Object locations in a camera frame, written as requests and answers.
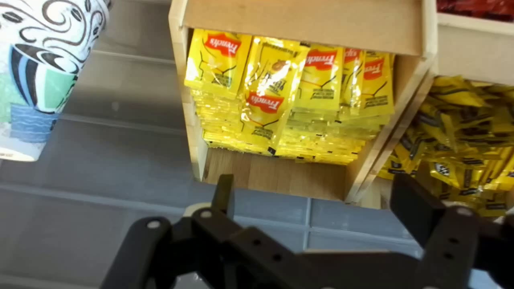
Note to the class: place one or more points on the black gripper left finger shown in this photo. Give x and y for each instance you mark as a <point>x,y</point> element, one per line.
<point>156,253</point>

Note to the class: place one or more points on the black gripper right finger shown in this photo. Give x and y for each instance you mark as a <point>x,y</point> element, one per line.
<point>455,240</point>

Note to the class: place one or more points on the yellow mustard sachet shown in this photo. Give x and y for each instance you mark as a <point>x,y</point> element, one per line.
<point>271,80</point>

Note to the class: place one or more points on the wooden condiment stand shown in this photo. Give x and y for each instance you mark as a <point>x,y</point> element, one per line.
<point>426,46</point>

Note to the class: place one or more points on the pile of gold sachets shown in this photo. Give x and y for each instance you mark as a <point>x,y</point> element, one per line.
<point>461,141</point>

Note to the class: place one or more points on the pile of yellow mustard sachets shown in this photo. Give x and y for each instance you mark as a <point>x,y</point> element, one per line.
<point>342,102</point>

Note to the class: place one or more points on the stack of patterned paper cups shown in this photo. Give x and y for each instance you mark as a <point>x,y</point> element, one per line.
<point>43,48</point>

